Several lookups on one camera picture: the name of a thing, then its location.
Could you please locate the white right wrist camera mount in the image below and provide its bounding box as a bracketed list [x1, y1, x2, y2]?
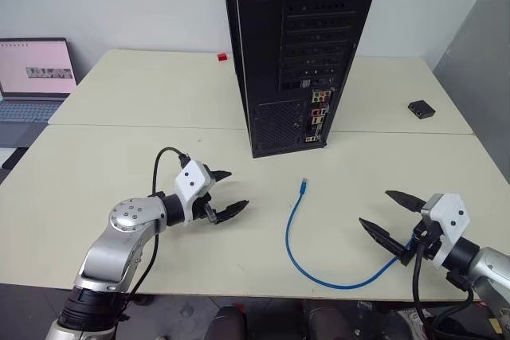
[421, 193, 471, 272]

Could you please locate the grey open laptop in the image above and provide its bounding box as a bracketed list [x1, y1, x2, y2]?
[0, 37, 79, 148]

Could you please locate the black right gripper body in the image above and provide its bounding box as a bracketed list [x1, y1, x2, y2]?
[400, 212, 444, 268]

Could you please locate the small black box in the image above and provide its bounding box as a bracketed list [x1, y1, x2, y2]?
[407, 100, 436, 119]

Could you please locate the grey partition panel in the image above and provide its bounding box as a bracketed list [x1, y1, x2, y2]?
[432, 0, 510, 188]

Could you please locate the black computer tower case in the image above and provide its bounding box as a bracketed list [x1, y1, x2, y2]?
[220, 0, 386, 159]

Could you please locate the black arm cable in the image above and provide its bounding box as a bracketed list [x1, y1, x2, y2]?
[119, 147, 190, 305]
[411, 232, 485, 340]

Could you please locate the dark rounded shape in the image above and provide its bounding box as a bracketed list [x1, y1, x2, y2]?
[206, 303, 247, 340]

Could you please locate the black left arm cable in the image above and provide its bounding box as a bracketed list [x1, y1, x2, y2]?
[119, 147, 190, 305]

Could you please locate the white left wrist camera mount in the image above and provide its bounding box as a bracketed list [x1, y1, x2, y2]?
[174, 159, 212, 225]

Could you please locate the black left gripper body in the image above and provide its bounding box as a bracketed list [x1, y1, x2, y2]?
[190, 163, 219, 225]

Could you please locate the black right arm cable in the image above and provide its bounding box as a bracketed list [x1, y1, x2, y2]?
[411, 232, 485, 340]

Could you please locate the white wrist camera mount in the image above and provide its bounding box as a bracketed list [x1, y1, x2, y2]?
[421, 193, 471, 272]
[174, 159, 212, 225]

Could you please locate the blue ethernet cable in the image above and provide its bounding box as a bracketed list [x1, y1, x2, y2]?
[284, 176, 423, 289]

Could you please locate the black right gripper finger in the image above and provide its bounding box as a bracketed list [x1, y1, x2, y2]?
[384, 190, 426, 214]
[358, 217, 408, 261]

